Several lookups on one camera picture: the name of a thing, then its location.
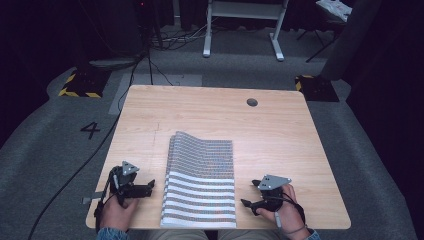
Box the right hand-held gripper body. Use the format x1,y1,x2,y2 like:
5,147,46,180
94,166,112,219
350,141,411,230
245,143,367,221
257,174,293,212

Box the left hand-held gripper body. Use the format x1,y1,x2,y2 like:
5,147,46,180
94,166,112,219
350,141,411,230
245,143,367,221
108,160,145,205

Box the stack of striped placemats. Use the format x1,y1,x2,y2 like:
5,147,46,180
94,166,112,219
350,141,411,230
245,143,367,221
160,130,237,229

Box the person's left hand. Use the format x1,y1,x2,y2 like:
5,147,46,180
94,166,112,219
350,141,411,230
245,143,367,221
99,194,140,233

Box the person's right hand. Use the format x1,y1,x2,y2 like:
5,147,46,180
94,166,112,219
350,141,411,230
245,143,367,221
259,184,310,240

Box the person's right leg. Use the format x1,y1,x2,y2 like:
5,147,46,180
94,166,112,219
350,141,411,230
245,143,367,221
217,229,282,240

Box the person's leg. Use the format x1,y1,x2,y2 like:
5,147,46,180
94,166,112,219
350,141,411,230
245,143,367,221
128,229,210,240
217,229,282,240

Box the person's left leg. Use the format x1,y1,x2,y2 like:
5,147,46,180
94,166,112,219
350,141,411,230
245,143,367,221
128,229,210,240

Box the grey flat stand base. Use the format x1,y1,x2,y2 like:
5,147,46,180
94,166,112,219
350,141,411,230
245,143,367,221
88,57,138,71

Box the grey curtain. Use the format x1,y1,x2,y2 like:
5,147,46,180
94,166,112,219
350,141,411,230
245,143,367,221
320,0,383,82

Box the dark equipment stand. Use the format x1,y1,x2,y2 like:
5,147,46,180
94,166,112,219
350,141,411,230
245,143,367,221
132,0,165,52

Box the white cloth bundle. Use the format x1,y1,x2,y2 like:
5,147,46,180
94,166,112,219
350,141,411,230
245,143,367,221
315,0,353,23

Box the white cord toggle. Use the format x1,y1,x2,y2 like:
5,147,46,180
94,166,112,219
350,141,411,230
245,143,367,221
273,211,283,232

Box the black strap with grey tag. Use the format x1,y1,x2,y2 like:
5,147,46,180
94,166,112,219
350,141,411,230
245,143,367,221
81,168,116,233

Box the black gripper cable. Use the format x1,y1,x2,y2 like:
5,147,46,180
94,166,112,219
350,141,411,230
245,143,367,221
266,191,307,228

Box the long black floor cable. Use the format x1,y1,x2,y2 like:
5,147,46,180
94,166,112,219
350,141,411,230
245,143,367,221
27,49,152,240

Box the black yellow striped base plate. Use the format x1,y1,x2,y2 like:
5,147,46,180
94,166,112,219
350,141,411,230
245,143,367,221
294,74,340,103
58,68,112,100

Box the thin black cable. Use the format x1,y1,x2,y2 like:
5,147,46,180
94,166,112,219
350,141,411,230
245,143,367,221
146,49,175,87

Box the black chair frame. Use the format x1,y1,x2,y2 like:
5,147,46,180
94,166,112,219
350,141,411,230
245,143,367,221
295,18,344,64

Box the bundle of floor cables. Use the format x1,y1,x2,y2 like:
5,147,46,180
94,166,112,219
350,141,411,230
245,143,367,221
149,18,218,52

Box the white desk frame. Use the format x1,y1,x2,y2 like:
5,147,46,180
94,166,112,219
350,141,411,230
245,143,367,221
202,0,290,63

